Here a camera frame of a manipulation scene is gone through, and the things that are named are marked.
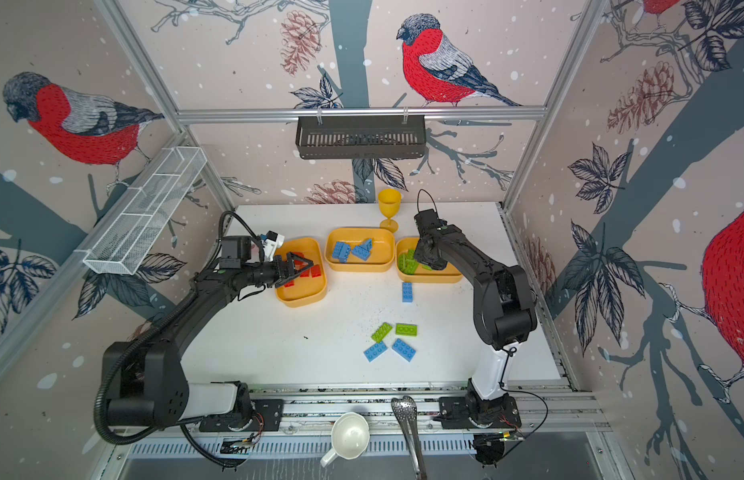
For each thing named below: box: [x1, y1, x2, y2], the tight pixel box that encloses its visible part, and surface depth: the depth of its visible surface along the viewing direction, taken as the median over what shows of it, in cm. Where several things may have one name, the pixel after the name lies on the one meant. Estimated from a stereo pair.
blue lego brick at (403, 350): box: [392, 338, 417, 363], surface depth 85 cm
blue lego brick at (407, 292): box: [402, 282, 413, 303], surface depth 97 cm
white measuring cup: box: [320, 412, 370, 468], surface depth 71 cm
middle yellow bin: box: [324, 227, 395, 272], surface depth 106 cm
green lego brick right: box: [395, 323, 418, 337], surface depth 90 cm
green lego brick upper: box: [398, 250, 419, 275], surface depth 103 cm
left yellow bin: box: [275, 237, 327, 308], surface depth 97 cm
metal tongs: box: [390, 395, 429, 480], surface depth 70 cm
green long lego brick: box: [371, 322, 393, 343], surface depth 88 cm
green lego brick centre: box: [398, 248, 413, 274], surface depth 104 cm
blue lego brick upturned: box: [332, 241, 351, 263], surface depth 106 cm
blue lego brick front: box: [363, 341, 388, 363], surface depth 85 cm
